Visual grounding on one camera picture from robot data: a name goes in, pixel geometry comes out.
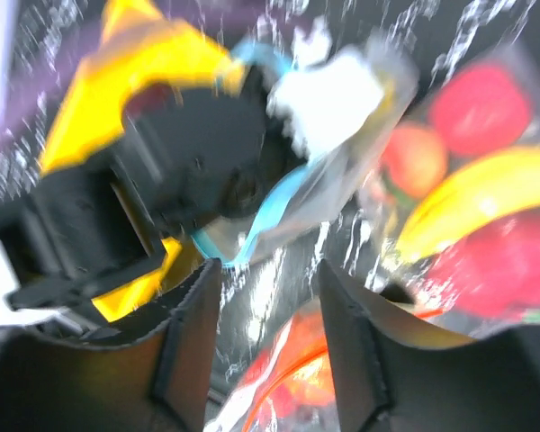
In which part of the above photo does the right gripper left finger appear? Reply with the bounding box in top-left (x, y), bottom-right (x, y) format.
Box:
top-left (0, 259), bottom-right (221, 431)

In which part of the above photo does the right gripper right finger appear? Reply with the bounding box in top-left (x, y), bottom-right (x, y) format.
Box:
top-left (317, 261), bottom-right (540, 431)

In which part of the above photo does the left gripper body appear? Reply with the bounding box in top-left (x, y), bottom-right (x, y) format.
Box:
top-left (0, 67), bottom-right (299, 310)

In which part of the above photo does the blue zip fruit bag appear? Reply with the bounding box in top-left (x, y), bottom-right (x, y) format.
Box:
top-left (193, 31), bottom-right (419, 266)

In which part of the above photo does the grapes and orange bag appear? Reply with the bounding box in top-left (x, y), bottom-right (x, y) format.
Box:
top-left (204, 301), bottom-right (335, 431)

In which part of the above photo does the banana and apples bag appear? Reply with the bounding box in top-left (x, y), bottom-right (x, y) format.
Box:
top-left (358, 42), bottom-right (540, 323)

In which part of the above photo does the yellow plastic tray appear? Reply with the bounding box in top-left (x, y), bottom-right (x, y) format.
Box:
top-left (40, 1), bottom-right (246, 321)

